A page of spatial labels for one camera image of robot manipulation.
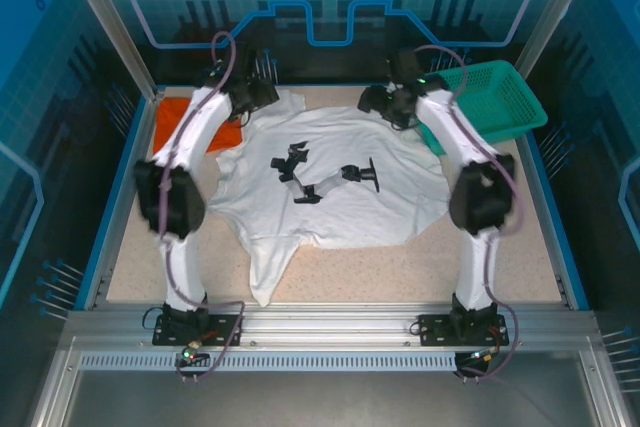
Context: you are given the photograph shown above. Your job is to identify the teal plastic basket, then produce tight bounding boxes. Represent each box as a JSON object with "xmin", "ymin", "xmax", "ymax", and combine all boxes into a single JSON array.
[{"xmin": 419, "ymin": 60, "xmax": 549, "ymax": 158}]

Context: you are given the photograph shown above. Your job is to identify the white t-shirt with black print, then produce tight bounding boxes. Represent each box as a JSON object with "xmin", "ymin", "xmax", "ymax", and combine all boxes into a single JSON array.
[{"xmin": 207, "ymin": 86, "xmax": 451, "ymax": 308}]

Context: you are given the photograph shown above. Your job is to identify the orange folded t-shirt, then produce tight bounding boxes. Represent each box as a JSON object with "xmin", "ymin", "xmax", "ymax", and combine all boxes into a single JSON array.
[{"xmin": 152, "ymin": 96, "xmax": 246, "ymax": 156}]

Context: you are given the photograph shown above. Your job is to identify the left blue table rim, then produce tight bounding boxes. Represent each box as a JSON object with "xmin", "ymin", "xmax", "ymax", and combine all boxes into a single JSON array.
[{"xmin": 73, "ymin": 94, "xmax": 161, "ymax": 311}]

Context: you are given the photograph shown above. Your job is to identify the blue table rim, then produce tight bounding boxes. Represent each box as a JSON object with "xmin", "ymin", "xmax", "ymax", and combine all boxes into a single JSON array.
[
  {"xmin": 73, "ymin": 94, "xmax": 161, "ymax": 311},
  {"xmin": 514, "ymin": 94, "xmax": 592, "ymax": 311}
]

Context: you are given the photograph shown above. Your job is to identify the right blue table rim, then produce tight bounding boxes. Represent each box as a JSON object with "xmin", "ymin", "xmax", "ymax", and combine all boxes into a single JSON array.
[{"xmin": 514, "ymin": 94, "xmax": 592, "ymax": 311}]

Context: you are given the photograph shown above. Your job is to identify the grey metal front panel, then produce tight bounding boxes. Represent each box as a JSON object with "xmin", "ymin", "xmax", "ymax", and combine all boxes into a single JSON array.
[{"xmin": 29, "ymin": 371, "xmax": 636, "ymax": 427}]

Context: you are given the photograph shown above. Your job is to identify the left aluminium frame post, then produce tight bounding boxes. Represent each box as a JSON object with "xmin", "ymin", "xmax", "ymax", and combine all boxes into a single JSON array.
[{"xmin": 57, "ymin": 0, "xmax": 166, "ymax": 101}]

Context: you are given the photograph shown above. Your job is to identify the aluminium frame post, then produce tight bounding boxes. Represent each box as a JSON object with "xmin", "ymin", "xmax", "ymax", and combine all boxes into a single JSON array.
[
  {"xmin": 510, "ymin": 0, "xmax": 601, "ymax": 91},
  {"xmin": 57, "ymin": 0, "xmax": 166, "ymax": 101}
]

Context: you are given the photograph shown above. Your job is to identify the right aluminium frame post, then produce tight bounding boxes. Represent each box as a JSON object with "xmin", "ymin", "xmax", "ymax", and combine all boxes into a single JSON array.
[{"xmin": 510, "ymin": 0, "xmax": 601, "ymax": 91}]

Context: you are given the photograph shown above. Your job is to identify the aluminium mounting rail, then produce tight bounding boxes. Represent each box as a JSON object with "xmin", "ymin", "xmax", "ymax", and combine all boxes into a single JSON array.
[{"xmin": 67, "ymin": 302, "xmax": 596, "ymax": 349}]

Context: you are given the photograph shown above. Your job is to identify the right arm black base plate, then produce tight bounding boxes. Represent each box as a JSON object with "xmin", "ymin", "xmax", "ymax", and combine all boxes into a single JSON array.
[{"xmin": 417, "ymin": 314, "xmax": 510, "ymax": 347}]

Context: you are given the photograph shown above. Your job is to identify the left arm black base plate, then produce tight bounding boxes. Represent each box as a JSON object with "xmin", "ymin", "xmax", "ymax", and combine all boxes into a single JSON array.
[{"xmin": 152, "ymin": 314, "xmax": 244, "ymax": 347}]

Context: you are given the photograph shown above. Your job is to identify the slotted grey cable duct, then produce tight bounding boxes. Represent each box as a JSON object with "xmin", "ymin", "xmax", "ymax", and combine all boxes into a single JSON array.
[{"xmin": 79, "ymin": 352, "xmax": 459, "ymax": 373}]

